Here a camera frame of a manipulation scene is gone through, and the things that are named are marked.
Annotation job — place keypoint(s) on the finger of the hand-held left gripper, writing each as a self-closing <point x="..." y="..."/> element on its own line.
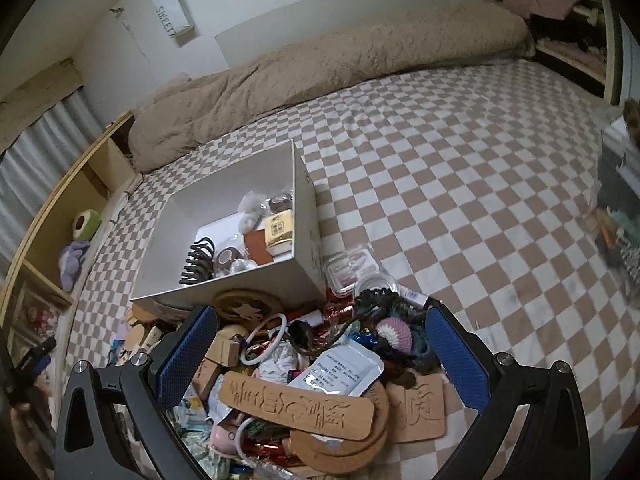
<point x="42" y="355"/>

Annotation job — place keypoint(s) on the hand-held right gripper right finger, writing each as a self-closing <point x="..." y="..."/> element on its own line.
<point x="457" y="357"/>

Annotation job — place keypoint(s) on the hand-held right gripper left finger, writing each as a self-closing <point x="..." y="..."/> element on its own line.
<point x="187" y="357"/>

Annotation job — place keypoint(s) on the brown hair claw clip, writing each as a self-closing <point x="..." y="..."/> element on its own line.
<point x="197" y="260"/>

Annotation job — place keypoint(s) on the brown leather card holder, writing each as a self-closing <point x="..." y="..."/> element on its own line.
<point x="259" y="247"/>

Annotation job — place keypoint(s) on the cream small box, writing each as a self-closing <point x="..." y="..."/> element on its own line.
<point x="279" y="232"/>

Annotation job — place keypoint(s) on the white fluffy pompom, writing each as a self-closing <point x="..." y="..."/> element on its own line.
<point x="251" y="205"/>

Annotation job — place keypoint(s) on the dark brown tape roll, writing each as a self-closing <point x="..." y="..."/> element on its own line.
<point x="280" y="203"/>

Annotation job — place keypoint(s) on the white cardboard box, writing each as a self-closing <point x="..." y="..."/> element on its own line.
<point x="225" y="180"/>

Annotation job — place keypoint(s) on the person's left forearm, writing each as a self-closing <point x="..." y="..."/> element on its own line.
<point x="30" y="435"/>

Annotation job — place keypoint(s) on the light wooden block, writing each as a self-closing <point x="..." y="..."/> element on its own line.
<point x="225" y="345"/>

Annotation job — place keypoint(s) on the doll in clear dome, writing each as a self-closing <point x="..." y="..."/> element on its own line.
<point x="37" y="315"/>

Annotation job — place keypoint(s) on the blue floral plastic bag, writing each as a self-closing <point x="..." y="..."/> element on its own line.
<point x="192" y="412"/>

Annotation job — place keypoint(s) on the square carved wooden plaque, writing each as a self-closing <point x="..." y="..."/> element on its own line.
<point x="417" y="410"/>

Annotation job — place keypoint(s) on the pink white crochet flower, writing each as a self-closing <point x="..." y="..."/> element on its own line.
<point x="392" y="335"/>

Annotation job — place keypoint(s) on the wooden cutout coaster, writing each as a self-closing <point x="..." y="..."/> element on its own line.
<point x="245" y="307"/>

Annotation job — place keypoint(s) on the white crumpled paper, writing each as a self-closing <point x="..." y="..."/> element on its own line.
<point x="277" y="365"/>

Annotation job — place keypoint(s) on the pink case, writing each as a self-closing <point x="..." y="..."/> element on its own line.
<point x="225" y="440"/>

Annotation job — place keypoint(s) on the purple plush toy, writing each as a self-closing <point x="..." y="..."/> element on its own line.
<point x="74" y="265"/>

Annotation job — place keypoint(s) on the clear round lid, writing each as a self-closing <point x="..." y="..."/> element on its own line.
<point x="377" y="285"/>

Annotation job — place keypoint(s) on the red shiny wrapper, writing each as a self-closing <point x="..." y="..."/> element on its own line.
<point x="342" y="315"/>

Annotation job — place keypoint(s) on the long carved wooden plaque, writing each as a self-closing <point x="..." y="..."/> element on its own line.
<point x="300" y="407"/>

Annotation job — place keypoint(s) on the white medicine sachet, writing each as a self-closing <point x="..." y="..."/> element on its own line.
<point x="335" y="370"/>

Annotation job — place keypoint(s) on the green avocado plush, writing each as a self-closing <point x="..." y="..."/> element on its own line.
<point x="86" y="222"/>

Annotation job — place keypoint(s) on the clear plastic case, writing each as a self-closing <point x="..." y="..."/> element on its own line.
<point x="350" y="267"/>

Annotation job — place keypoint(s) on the checkered bedsheet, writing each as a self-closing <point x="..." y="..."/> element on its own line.
<point x="450" y="160"/>

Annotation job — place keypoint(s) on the grey curtain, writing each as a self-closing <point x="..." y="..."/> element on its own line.
<point x="40" y="150"/>

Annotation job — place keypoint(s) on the wooden bedside shelf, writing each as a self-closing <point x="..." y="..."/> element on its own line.
<point x="112" y="160"/>

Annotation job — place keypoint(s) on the clear storage box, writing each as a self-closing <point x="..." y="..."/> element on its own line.
<point x="617" y="180"/>

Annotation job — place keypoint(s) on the beige printed valance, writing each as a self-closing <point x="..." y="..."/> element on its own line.
<point x="35" y="87"/>

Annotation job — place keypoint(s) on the brown fluffy thing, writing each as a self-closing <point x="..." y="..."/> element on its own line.
<point x="632" y="120"/>

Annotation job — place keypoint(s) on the beige fluffy blanket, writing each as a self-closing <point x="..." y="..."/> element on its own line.
<point x="300" y="70"/>

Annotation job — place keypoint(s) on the closet shelves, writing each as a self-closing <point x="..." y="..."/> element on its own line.
<point x="565" y="50"/>

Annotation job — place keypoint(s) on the white hanging tissue bag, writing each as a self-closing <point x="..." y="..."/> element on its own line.
<point x="172" y="15"/>

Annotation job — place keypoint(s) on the white louvre door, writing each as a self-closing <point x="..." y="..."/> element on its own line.
<point x="631" y="60"/>

